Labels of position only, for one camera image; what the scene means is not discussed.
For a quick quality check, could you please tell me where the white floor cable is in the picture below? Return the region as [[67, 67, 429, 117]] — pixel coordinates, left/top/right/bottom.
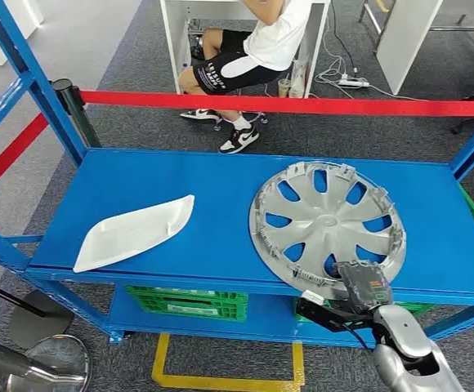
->
[[314, 29, 425, 104]]

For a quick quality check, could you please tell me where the silver plastic wheel hubcap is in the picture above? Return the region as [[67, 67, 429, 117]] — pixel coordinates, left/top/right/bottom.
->
[[248, 161, 407, 301]]

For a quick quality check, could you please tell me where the white desk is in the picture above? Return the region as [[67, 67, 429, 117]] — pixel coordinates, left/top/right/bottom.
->
[[160, 0, 331, 99]]

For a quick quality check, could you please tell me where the long red barrier belt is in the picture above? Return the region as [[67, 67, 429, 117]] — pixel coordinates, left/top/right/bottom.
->
[[79, 90, 474, 118]]

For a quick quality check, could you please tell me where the short red barrier belt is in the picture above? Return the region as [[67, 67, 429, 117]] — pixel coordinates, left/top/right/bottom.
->
[[0, 112, 50, 204]]

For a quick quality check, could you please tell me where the dark stanchion with black pole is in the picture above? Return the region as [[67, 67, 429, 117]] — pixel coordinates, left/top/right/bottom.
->
[[0, 275, 76, 351]]

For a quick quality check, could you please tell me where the white panel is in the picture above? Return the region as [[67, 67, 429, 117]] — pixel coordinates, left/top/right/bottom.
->
[[375, 0, 444, 97]]

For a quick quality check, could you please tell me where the white plastic trim part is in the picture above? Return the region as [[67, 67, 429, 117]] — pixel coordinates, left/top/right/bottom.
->
[[73, 194, 195, 274]]

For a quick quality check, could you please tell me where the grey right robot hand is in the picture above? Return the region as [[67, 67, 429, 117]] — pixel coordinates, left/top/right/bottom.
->
[[331, 261, 395, 316]]

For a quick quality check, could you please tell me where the chair wheel base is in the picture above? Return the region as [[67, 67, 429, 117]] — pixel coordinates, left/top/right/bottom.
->
[[213, 110, 269, 132]]

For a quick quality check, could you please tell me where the white bag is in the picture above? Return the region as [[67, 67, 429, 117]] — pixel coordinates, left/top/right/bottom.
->
[[289, 56, 309, 100]]

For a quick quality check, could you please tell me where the white power strip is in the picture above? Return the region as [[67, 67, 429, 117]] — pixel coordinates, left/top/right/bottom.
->
[[338, 74, 371, 90]]

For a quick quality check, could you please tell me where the blue metal shelf rack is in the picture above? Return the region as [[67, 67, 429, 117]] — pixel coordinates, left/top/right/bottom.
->
[[0, 0, 474, 347]]

